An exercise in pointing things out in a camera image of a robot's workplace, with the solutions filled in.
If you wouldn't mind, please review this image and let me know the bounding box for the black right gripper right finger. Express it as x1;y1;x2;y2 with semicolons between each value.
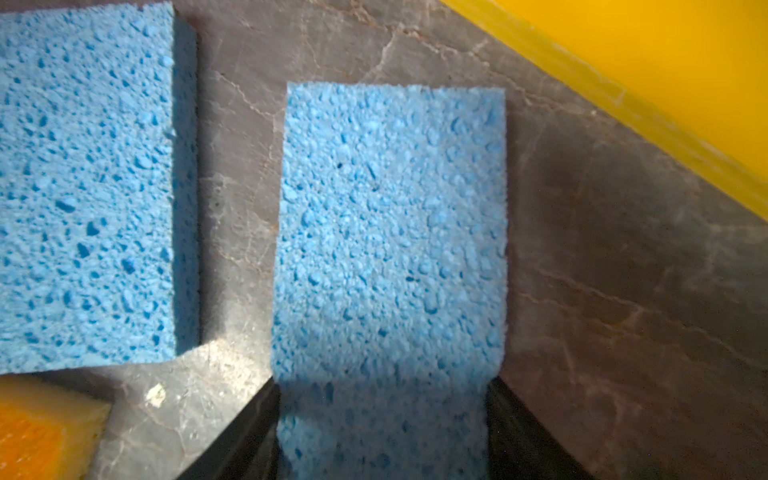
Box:
486;377;594;480

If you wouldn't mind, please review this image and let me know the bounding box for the yellow wooden shelf unit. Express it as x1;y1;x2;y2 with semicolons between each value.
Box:
451;1;767;216

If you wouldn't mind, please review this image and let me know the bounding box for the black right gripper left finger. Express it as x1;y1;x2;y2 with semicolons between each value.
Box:
177;378;280;480

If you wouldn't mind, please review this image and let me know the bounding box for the blue sponge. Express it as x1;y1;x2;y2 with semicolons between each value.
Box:
1;2;200;374
271;82;508;479

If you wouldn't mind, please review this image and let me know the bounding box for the orange sponge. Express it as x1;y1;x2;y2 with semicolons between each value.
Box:
1;375;111;479

